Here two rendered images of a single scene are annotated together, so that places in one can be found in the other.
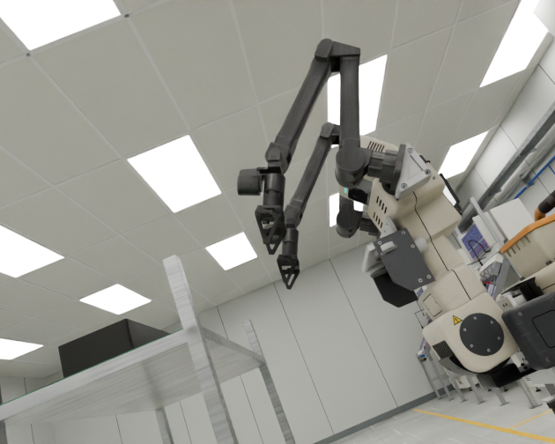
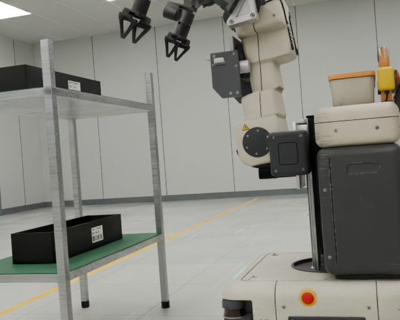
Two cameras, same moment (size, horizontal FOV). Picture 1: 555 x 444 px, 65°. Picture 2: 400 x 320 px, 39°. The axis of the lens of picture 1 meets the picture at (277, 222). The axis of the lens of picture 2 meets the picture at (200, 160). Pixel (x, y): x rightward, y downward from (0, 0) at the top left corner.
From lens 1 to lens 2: 1.09 m
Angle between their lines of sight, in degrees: 29
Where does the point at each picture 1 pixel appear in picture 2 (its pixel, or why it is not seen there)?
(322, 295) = (348, 37)
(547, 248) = (334, 97)
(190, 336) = (46, 93)
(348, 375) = not seen: hidden behind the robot
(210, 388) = (51, 125)
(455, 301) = (251, 115)
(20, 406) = not seen: outside the picture
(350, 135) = not seen: outside the picture
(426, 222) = (261, 48)
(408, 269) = (226, 82)
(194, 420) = (171, 130)
